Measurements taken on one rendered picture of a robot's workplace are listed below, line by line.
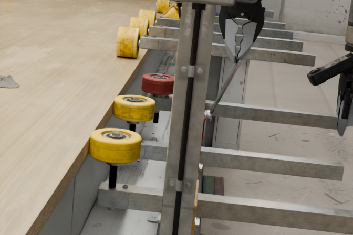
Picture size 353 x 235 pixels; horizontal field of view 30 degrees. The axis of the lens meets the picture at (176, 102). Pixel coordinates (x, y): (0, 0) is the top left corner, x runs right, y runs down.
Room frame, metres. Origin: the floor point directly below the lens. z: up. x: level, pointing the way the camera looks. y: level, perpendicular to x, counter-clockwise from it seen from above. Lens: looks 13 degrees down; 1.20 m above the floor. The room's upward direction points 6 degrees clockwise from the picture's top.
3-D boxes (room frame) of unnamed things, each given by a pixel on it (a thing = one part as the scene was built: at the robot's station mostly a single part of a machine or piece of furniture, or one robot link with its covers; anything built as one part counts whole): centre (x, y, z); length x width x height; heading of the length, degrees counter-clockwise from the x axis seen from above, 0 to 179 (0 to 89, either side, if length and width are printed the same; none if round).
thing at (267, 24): (2.48, -0.19, 0.95); 0.37 x 0.03 x 0.03; 88
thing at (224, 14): (1.32, -0.09, 1.07); 0.05 x 0.02 x 0.09; 88
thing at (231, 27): (1.35, -0.10, 1.03); 0.06 x 0.03 x 0.09; 178
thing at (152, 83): (1.49, 0.04, 0.85); 0.08 x 0.08 x 0.11
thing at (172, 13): (2.49, 0.05, 0.93); 0.09 x 0.08 x 0.09; 88
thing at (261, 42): (1.98, -0.11, 0.95); 0.50 x 0.04 x 0.04; 88
